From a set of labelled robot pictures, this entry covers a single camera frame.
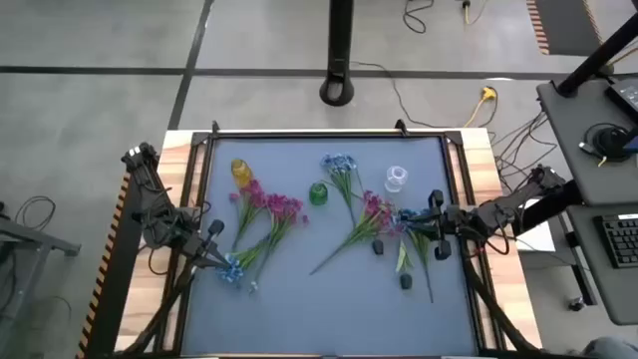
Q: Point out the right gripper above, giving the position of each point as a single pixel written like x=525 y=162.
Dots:
x=441 y=224

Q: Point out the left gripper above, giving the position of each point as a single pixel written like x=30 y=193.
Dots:
x=197 y=244

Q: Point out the blue artificial flower bunch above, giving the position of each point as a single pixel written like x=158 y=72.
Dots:
x=406 y=214
x=231 y=271
x=339 y=163

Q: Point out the black artificial tulip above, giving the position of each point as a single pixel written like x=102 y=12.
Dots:
x=406 y=281
x=378 y=247

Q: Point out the magenta artificial flower bunch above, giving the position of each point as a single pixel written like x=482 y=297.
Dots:
x=284 y=205
x=374 y=207
x=251 y=194

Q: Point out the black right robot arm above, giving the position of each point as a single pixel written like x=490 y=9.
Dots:
x=503 y=212

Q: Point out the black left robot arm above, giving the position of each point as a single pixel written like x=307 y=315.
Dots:
x=159 y=222

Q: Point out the clear cut-glass vase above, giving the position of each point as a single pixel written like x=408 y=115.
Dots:
x=396 y=178

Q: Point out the yellow ribbed glass vase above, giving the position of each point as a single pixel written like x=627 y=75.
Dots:
x=241 y=172

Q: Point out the green ribbed glass vase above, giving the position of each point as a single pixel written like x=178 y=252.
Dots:
x=318 y=193

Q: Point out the black beam with orange stripes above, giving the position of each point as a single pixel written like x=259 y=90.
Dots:
x=112 y=279

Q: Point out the blue-grey table mat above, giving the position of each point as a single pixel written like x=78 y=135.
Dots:
x=324 y=319

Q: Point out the black thick support beam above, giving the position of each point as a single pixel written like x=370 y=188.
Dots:
x=548 y=207

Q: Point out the grey side desk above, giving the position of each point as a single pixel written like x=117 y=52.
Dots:
x=573 y=149

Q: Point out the grey desk with keyboard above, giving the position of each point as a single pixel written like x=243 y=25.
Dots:
x=588 y=259

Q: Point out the black caster wheel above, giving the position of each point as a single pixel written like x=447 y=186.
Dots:
x=577 y=303

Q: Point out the grey metal stand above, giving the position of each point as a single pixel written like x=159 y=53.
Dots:
x=30 y=244

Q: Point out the black pole with round end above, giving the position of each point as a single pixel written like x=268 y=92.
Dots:
x=339 y=45

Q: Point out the black computer keyboard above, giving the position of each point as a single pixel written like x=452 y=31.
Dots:
x=620 y=242

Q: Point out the black headphones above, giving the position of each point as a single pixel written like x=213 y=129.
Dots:
x=610 y=142

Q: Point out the person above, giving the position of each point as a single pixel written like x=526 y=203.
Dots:
x=610 y=349

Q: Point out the dark laptop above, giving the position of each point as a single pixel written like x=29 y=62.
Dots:
x=625 y=95

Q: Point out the black diagonal desk pole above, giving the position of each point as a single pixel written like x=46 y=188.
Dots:
x=598 y=55

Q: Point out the dark floor mat striped edge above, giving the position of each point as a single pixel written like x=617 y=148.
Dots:
x=568 y=25

